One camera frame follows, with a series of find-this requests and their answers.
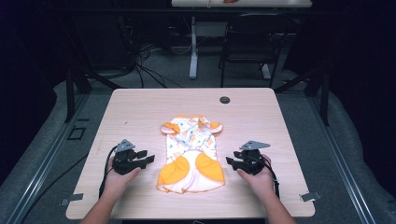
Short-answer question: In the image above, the black chair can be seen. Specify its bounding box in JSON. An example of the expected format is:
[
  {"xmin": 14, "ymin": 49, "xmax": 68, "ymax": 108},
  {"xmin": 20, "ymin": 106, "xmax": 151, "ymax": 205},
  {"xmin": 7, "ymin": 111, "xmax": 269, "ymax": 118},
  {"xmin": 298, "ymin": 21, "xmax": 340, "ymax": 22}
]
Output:
[{"xmin": 218, "ymin": 12, "xmax": 295, "ymax": 89}]

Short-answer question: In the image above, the white table leg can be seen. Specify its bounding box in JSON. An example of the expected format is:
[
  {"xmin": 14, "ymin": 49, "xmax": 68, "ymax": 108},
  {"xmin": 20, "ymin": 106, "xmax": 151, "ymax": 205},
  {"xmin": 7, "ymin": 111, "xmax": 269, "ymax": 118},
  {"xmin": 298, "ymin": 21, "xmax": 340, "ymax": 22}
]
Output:
[{"xmin": 189, "ymin": 16, "xmax": 199, "ymax": 80}]

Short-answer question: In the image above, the person's right hand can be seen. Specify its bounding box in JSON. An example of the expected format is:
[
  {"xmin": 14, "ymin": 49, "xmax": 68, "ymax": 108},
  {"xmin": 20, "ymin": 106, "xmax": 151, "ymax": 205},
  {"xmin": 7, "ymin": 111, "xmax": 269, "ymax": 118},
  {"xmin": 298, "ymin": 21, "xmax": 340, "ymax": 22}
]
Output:
[{"xmin": 237, "ymin": 154, "xmax": 276, "ymax": 200}]

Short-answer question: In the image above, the orange and white baby garment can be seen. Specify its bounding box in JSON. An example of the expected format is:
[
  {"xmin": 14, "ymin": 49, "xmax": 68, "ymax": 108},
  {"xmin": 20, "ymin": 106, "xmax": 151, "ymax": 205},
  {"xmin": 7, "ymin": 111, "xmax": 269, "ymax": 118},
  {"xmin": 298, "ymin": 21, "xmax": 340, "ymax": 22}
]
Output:
[{"xmin": 156, "ymin": 114, "xmax": 226, "ymax": 194}]

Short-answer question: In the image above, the person's left hand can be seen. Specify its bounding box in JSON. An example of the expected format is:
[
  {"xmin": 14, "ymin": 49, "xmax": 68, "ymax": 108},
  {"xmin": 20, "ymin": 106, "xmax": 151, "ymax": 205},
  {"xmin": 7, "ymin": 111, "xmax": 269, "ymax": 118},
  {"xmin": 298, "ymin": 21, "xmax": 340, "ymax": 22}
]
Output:
[{"xmin": 103, "ymin": 165, "xmax": 142, "ymax": 201}]

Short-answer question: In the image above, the bundle of floor cables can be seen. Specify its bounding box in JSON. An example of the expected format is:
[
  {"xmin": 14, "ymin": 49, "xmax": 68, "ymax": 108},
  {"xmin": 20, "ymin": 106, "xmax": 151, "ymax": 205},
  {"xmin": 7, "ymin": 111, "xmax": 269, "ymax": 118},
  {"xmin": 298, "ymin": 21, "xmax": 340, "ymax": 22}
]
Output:
[{"xmin": 118, "ymin": 15, "xmax": 185, "ymax": 90}]

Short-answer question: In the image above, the black metal stand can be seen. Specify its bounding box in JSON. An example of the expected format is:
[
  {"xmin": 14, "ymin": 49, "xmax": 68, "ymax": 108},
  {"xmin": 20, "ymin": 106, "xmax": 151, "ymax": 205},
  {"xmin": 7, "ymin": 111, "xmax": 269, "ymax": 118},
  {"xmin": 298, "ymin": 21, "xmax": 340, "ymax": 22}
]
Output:
[
  {"xmin": 60, "ymin": 12, "xmax": 122, "ymax": 123},
  {"xmin": 274, "ymin": 59, "xmax": 331, "ymax": 127}
]

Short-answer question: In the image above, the aluminium floor rail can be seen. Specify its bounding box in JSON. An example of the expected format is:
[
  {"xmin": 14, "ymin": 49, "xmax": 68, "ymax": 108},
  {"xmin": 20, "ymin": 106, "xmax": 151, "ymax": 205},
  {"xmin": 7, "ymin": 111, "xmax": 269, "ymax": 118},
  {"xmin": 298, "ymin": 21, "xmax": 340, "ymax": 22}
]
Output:
[
  {"xmin": 6, "ymin": 92, "xmax": 92, "ymax": 224},
  {"xmin": 307, "ymin": 92, "xmax": 377, "ymax": 224}
]

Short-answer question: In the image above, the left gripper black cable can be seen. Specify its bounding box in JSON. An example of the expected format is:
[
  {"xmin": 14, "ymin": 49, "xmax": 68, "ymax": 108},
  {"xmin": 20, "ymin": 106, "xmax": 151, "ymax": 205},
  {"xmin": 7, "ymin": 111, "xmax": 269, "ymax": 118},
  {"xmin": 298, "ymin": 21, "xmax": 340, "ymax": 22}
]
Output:
[{"xmin": 98, "ymin": 145, "xmax": 119, "ymax": 199}]

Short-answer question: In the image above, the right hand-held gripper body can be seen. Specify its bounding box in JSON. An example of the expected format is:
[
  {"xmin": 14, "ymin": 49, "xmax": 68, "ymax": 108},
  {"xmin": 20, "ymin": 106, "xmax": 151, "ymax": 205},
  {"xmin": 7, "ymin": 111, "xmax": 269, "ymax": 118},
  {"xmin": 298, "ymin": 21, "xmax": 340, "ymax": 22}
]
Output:
[{"xmin": 238, "ymin": 140, "xmax": 272, "ymax": 175}]

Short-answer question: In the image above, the grey metal bracket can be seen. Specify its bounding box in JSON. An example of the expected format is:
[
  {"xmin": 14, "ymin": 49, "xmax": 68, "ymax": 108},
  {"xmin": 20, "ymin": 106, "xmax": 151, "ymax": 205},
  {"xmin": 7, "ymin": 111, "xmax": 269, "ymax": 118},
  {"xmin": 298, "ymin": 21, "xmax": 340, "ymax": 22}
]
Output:
[
  {"xmin": 299, "ymin": 191, "xmax": 323, "ymax": 203},
  {"xmin": 59, "ymin": 192, "xmax": 85, "ymax": 206}
]

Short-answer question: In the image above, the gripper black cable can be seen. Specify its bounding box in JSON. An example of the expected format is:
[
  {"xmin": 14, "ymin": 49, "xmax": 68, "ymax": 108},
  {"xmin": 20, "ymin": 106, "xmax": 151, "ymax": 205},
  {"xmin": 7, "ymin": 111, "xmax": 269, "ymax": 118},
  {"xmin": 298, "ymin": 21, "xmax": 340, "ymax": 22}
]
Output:
[
  {"xmin": 98, "ymin": 145, "xmax": 119, "ymax": 199},
  {"xmin": 262, "ymin": 156, "xmax": 281, "ymax": 200}
]

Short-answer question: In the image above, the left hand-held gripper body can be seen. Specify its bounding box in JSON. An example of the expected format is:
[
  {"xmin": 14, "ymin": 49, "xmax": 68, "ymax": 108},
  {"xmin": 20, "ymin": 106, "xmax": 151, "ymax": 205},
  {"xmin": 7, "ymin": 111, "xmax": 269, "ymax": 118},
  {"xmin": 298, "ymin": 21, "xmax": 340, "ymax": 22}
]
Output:
[{"xmin": 111, "ymin": 138, "xmax": 141, "ymax": 175}]

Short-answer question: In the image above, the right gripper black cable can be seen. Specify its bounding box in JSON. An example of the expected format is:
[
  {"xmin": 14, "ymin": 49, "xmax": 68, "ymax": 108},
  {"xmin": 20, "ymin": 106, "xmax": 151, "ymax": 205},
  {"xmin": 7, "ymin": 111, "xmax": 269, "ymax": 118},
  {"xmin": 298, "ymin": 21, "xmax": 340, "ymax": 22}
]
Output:
[{"xmin": 262, "ymin": 156, "xmax": 281, "ymax": 200}]

